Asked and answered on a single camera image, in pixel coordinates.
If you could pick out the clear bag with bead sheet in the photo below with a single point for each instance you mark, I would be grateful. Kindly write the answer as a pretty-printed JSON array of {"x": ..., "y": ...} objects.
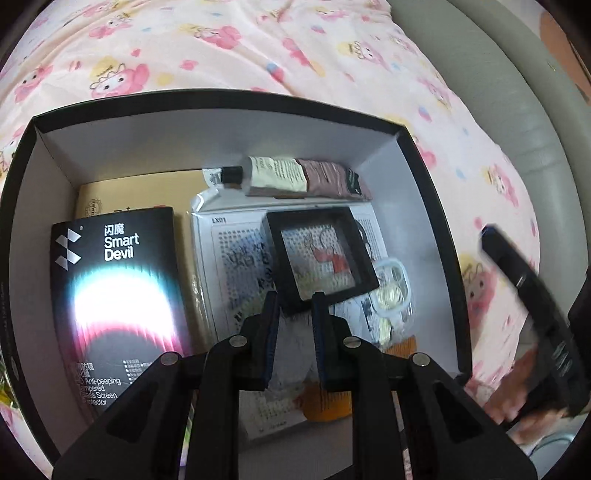
[{"x": 231, "y": 258}]

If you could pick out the grey padded headboard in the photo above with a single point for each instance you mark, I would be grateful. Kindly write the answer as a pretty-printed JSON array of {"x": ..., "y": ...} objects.
[{"x": 508, "y": 92}]

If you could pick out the person's right hand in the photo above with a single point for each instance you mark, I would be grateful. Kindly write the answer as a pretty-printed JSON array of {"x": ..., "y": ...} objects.
[{"x": 512, "y": 387}]

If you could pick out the black square frame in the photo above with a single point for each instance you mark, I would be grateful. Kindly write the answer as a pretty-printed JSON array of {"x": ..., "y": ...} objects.
[{"x": 304, "y": 216}]

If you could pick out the black cardboard box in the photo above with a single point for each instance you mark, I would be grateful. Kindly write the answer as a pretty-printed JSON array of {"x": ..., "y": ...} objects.
[{"x": 138, "y": 147}]

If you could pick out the pink printed blanket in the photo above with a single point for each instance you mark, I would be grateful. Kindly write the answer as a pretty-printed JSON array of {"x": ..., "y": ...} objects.
[{"x": 231, "y": 46}]

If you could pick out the cream and pink tube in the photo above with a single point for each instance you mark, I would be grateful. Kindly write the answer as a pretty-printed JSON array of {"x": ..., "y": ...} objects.
[{"x": 277, "y": 177}]

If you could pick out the black screen protector box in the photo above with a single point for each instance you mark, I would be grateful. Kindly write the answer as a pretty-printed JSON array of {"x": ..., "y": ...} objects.
[{"x": 115, "y": 277}]

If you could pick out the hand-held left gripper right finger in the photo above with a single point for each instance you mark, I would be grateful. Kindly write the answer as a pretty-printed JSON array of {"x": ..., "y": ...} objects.
[{"x": 318, "y": 334}]

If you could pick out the tan flat envelope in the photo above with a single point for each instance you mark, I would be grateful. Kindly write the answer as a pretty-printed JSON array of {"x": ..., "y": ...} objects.
[{"x": 138, "y": 189}]

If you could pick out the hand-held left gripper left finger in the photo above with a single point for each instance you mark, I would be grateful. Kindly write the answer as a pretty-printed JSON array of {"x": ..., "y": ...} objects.
[{"x": 272, "y": 334}]

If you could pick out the small clear plastic container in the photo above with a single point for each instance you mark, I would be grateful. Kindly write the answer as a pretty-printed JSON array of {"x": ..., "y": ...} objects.
[{"x": 392, "y": 286}]

